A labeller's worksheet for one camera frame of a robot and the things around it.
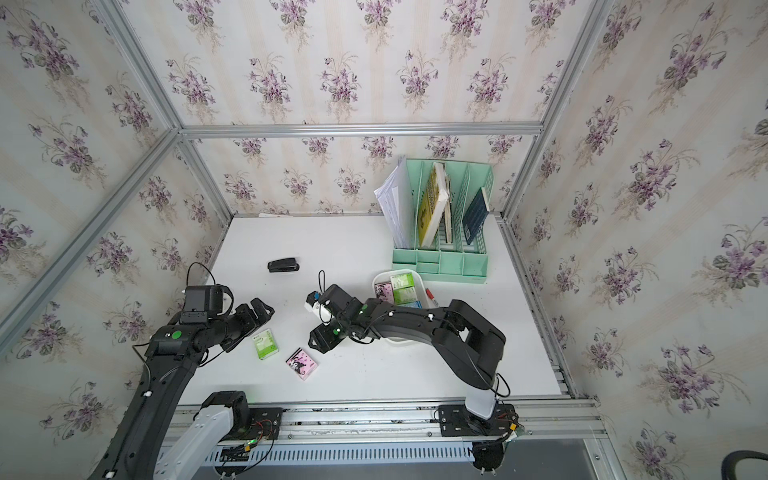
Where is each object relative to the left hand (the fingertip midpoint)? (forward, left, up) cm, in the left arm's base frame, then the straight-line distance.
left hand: (266, 319), depth 76 cm
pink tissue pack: (+13, -31, -8) cm, 34 cm away
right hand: (-2, -13, -8) cm, 16 cm away
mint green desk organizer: (+25, -52, -8) cm, 58 cm away
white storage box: (+10, -43, -10) cm, 45 cm away
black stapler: (+26, +4, -12) cm, 29 cm away
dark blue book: (+42, -64, -3) cm, 77 cm away
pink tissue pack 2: (-7, -8, -12) cm, 16 cm away
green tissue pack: (+16, -37, -8) cm, 41 cm away
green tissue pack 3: (-2, +3, -12) cm, 13 cm away
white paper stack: (+35, -34, +11) cm, 50 cm away
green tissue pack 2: (+12, -37, -9) cm, 40 cm away
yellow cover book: (+35, -46, +8) cm, 59 cm away
